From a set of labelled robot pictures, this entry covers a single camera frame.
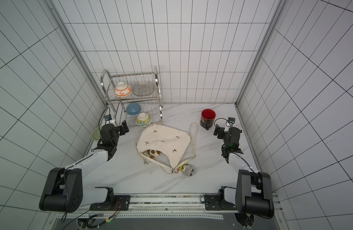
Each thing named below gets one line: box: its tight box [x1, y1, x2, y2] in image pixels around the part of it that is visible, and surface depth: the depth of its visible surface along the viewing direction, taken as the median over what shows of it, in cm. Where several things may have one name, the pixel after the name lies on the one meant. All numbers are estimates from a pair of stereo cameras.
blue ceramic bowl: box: [126, 102, 142, 116], surface depth 109 cm
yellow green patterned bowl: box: [136, 112, 153, 127], surface depth 100 cm
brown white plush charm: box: [142, 149, 162, 160], surface depth 90 cm
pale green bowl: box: [91, 127, 101, 141], surface depth 96 cm
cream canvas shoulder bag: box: [136, 122, 199, 174], surface depth 92 cm
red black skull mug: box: [199, 108, 217, 131], surface depth 102 cm
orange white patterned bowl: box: [114, 81, 133, 97], surface depth 87 cm
